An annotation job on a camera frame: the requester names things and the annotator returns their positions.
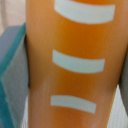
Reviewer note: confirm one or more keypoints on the gripper left finger with green pad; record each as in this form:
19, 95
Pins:
14, 77

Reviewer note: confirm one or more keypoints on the gripper right finger with green pad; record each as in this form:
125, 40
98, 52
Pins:
122, 101

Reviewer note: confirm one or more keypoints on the orange toy bread loaf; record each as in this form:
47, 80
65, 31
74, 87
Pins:
76, 50

